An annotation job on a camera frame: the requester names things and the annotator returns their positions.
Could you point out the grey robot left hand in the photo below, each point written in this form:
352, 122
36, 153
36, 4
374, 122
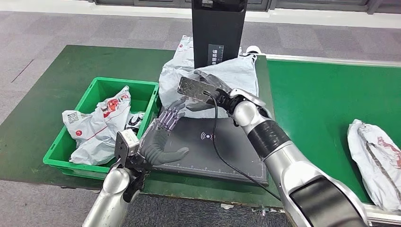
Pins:
153, 147

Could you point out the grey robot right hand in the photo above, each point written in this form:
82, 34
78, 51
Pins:
219, 83

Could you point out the plain grey-white parcel bag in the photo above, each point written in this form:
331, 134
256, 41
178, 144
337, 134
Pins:
238, 75

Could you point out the white parcel bag black stripes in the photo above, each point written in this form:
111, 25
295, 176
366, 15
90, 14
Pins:
94, 137

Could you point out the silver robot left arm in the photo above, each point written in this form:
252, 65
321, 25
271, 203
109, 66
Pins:
112, 197

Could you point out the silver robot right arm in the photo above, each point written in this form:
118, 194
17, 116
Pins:
297, 175

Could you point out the white spare parcel black print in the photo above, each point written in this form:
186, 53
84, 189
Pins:
250, 55

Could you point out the large grey-white spare parcel bag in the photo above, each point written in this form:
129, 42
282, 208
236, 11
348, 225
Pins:
184, 50

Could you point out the white conveyor roller end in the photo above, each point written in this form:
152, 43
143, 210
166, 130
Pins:
253, 49

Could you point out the black inbound scanner machine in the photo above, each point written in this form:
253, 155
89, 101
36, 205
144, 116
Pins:
216, 31

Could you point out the bright green conveyor belt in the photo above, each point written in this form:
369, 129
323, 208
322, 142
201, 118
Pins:
313, 103

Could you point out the white parcel bag red print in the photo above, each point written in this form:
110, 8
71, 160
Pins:
372, 159

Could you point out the green plastic crate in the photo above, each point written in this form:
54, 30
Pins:
137, 91

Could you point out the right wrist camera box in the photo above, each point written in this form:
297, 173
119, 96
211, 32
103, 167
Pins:
195, 89

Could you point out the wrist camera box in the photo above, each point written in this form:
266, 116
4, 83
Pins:
127, 147
195, 89

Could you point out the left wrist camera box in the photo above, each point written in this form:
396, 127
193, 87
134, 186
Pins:
127, 147

